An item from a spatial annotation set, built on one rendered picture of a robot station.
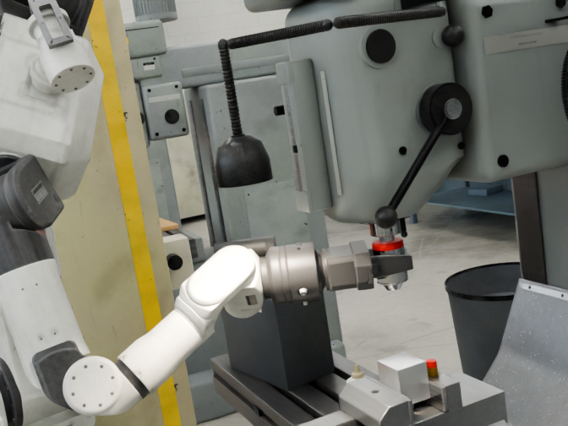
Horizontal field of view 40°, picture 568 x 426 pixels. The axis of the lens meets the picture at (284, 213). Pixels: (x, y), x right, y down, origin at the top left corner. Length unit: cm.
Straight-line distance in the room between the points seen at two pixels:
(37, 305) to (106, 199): 168
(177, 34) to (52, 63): 935
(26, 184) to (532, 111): 72
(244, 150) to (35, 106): 39
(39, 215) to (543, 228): 86
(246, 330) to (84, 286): 126
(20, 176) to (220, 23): 963
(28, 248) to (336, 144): 44
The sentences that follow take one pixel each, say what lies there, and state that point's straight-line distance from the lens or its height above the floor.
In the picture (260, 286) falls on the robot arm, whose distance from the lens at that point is 116.
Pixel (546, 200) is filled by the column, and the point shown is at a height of 125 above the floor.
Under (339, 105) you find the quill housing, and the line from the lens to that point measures 106.
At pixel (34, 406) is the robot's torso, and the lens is 161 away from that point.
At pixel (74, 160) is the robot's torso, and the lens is 124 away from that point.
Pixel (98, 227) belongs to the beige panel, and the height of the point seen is 113.
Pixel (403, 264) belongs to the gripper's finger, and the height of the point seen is 124.
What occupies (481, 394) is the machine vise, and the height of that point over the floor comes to 100.
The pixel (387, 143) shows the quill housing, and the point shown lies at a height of 142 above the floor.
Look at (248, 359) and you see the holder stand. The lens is 166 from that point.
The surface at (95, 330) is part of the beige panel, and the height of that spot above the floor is 78.
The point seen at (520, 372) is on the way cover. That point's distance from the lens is 150.
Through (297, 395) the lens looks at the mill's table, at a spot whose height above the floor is 93.
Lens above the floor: 153
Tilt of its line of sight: 9 degrees down
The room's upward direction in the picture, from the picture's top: 9 degrees counter-clockwise
